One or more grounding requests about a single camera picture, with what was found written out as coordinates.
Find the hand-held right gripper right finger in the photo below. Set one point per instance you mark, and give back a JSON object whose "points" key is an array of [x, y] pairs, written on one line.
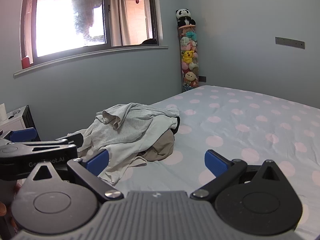
{"points": [[215, 162]]}

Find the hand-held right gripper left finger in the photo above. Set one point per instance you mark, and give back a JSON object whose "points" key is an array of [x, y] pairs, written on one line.
{"points": [[97, 160]]}

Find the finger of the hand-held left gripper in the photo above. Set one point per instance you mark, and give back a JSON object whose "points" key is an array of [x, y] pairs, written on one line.
{"points": [[74, 139], [23, 134]]}

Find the grey T-shirt with black trim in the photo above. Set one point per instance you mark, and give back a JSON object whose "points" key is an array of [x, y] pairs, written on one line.
{"points": [[130, 127]]}

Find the dark hanging clothes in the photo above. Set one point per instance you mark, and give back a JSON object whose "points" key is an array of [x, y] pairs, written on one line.
{"points": [[83, 7]]}

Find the person's left hand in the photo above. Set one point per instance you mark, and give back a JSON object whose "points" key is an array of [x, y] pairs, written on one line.
{"points": [[2, 208]]}

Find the white nightstand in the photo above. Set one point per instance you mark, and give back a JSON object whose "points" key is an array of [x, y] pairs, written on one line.
{"points": [[13, 123]]}

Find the white garment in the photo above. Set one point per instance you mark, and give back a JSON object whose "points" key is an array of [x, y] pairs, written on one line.
{"points": [[120, 161]]}

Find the white tissue box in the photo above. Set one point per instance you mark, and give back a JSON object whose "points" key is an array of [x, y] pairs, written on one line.
{"points": [[2, 112]]}

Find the black garment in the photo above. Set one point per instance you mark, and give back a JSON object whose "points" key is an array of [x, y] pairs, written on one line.
{"points": [[178, 125]]}

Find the khaki garment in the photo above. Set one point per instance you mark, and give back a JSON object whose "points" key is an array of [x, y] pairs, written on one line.
{"points": [[162, 147]]}

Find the polka dot bed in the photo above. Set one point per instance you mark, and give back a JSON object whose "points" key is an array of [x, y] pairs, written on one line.
{"points": [[250, 110]]}

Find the red cup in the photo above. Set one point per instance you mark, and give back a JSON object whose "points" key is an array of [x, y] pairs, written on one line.
{"points": [[25, 63]]}

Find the white window sill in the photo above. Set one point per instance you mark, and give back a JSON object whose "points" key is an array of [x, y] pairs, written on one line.
{"points": [[100, 55]]}

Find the clear tube of plush toys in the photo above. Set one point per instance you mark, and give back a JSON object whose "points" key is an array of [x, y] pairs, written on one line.
{"points": [[190, 57]]}

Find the grey curtain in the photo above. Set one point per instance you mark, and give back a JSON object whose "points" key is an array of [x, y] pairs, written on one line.
{"points": [[122, 17]]}

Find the panda plush toy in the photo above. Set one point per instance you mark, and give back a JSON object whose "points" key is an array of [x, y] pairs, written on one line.
{"points": [[185, 17]]}

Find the dark wall socket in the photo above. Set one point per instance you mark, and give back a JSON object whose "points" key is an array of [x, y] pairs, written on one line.
{"points": [[202, 79]]}

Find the window with dark frame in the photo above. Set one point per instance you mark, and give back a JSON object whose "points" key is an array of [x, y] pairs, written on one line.
{"points": [[62, 17]]}

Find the grey wall socket strip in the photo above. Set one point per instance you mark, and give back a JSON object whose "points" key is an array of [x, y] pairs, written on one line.
{"points": [[290, 43]]}

